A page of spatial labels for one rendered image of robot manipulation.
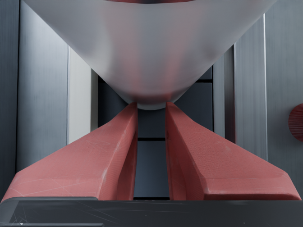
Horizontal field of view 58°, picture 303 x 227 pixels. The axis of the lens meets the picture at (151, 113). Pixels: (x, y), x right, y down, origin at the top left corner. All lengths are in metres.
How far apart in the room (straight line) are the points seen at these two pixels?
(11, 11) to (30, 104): 0.08
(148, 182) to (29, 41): 0.16
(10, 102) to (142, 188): 0.13
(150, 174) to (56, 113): 0.10
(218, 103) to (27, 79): 0.16
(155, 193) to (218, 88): 0.08
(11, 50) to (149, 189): 0.15
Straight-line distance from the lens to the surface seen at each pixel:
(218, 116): 0.19
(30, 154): 0.25
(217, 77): 0.19
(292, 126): 0.25
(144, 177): 0.18
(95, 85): 0.16
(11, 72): 0.25
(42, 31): 0.26
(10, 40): 0.25
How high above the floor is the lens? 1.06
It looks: 87 degrees down
